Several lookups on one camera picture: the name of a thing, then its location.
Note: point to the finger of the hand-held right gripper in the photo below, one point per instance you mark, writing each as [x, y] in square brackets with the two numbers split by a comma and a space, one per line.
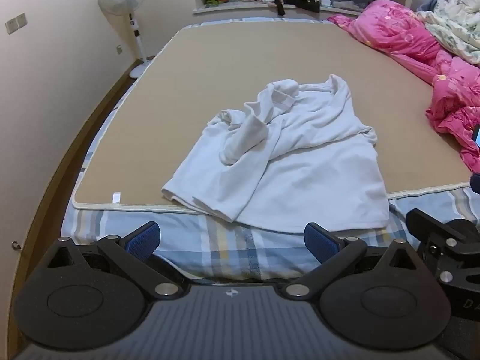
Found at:
[425, 222]

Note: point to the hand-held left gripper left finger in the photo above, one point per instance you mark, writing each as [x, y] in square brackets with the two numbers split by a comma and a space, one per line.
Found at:
[144, 239]

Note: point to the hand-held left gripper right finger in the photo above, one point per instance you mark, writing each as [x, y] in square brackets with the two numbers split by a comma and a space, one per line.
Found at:
[320, 242]

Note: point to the white shirt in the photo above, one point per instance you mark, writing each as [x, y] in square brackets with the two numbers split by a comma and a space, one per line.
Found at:
[311, 165]

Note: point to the white mat label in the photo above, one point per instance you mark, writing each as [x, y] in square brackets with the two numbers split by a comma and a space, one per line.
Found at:
[117, 197]

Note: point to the striped blue bed sheet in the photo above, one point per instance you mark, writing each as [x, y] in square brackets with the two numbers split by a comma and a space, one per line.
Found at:
[240, 247]

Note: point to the phone with lit screen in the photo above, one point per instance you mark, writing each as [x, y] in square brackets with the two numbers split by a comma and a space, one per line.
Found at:
[477, 135]

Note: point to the pink floral quilt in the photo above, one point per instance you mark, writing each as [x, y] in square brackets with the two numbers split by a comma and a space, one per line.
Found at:
[393, 30]

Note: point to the white green floral quilt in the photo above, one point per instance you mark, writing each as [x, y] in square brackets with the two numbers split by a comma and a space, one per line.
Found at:
[457, 26]

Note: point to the beige bed mat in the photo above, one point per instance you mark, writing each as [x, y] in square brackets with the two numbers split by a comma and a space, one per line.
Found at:
[225, 56]

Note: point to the grey blue cloth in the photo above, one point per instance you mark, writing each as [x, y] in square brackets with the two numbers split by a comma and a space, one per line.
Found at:
[427, 5]

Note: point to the white windowsill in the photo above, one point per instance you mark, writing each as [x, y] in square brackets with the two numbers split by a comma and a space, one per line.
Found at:
[232, 8]

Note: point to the small metal wall hook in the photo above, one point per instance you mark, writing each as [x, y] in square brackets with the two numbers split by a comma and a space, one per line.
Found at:
[15, 245]

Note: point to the wall light switch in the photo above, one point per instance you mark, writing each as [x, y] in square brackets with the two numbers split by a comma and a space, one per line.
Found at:
[15, 23]

